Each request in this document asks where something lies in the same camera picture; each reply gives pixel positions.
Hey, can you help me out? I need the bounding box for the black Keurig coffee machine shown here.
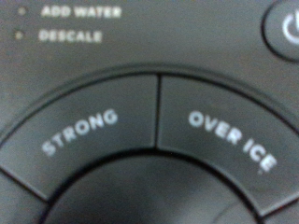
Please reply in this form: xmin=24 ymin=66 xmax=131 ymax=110
xmin=0 ymin=0 xmax=299 ymax=224

